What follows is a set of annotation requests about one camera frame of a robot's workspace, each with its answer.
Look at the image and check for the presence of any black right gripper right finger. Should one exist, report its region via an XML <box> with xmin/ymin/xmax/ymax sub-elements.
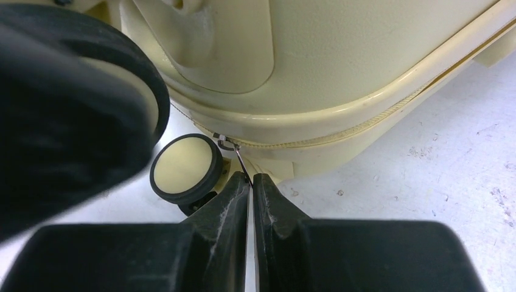
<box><xmin>253</xmin><ymin>174</ymin><xmax>484</xmax><ymax>291</ymax></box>

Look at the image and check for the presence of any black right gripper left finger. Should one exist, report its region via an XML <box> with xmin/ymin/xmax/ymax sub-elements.
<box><xmin>1</xmin><ymin>172</ymin><xmax>249</xmax><ymax>291</ymax></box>

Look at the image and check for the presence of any yellow suitcase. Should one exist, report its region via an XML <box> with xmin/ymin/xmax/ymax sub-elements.
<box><xmin>0</xmin><ymin>0</ymin><xmax>516</xmax><ymax>217</ymax></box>

